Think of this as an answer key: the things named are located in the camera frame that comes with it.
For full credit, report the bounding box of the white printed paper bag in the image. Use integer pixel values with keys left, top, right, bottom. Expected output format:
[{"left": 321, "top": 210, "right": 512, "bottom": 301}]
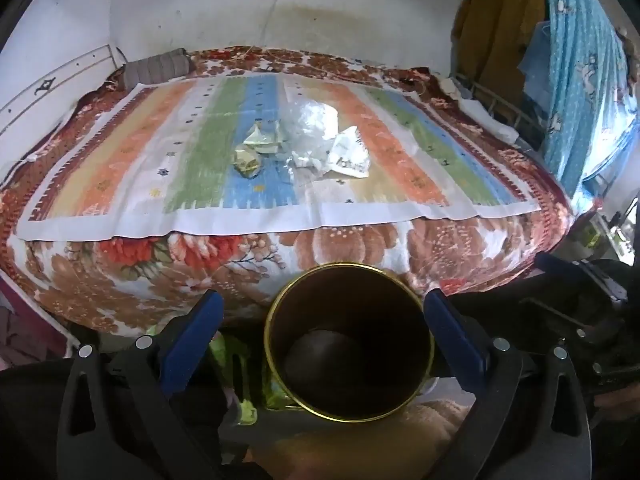
[{"left": 324, "top": 126, "right": 371, "bottom": 179}]

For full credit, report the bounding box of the green plastic stool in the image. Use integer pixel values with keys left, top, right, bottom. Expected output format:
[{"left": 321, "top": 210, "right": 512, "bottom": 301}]
[{"left": 209, "top": 332, "right": 294, "bottom": 427}]

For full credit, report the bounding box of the gold rimmed trash can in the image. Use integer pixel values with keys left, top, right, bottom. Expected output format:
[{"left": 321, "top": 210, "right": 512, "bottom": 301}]
[{"left": 264, "top": 262, "right": 435, "bottom": 424}]

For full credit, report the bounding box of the striped colourful bed mat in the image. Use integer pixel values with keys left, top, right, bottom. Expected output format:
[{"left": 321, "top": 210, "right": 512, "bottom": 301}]
[{"left": 16, "top": 74, "right": 541, "bottom": 242}]

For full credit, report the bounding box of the grey striped pillow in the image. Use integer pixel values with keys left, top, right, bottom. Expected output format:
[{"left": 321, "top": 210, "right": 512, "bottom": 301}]
[{"left": 122, "top": 48, "right": 194, "bottom": 90}]

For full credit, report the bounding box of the floral red brown blanket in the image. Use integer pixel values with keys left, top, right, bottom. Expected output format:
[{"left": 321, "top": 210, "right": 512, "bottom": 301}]
[{"left": 1, "top": 47, "right": 573, "bottom": 336}]

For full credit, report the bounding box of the mustard hanging garment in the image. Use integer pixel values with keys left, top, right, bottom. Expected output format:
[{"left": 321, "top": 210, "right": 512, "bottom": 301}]
[{"left": 451, "top": 0, "right": 548, "bottom": 105}]

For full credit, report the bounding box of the blue patterned hanging cloth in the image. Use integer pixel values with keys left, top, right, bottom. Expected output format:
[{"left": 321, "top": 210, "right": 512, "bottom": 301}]
[{"left": 542, "top": 0, "right": 638, "bottom": 216}]

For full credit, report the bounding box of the cream snack wrapper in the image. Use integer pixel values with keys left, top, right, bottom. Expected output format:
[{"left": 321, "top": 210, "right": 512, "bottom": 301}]
[{"left": 243, "top": 122, "right": 283, "bottom": 155}]

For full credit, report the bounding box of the clear plastic bag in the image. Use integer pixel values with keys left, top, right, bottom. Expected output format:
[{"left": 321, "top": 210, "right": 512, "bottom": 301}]
[{"left": 279, "top": 100, "right": 338, "bottom": 174}]

